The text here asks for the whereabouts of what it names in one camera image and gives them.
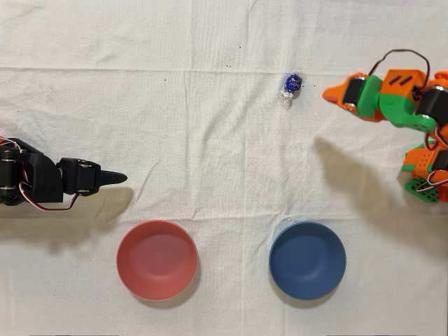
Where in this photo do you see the servo cable of black arm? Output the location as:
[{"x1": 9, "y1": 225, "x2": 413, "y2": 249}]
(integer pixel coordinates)
[{"x1": 19, "y1": 180, "x2": 81, "y2": 211}]

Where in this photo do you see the blue bowl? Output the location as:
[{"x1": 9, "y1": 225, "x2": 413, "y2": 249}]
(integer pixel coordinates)
[{"x1": 268, "y1": 220, "x2": 347, "y2": 301}]

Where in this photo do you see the white tablecloth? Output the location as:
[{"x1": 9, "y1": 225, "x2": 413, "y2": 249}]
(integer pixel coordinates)
[{"x1": 0, "y1": 0, "x2": 448, "y2": 336}]

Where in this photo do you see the servo cable of orange arm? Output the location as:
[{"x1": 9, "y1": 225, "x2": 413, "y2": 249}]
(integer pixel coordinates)
[{"x1": 370, "y1": 48, "x2": 432, "y2": 92}]

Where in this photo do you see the blue candy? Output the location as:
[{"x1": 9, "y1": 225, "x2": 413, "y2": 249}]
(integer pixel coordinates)
[{"x1": 278, "y1": 71, "x2": 304, "y2": 105}]

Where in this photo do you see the pink bowl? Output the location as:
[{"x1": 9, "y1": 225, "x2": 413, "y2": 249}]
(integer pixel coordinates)
[{"x1": 115, "y1": 219, "x2": 199, "y2": 301}]

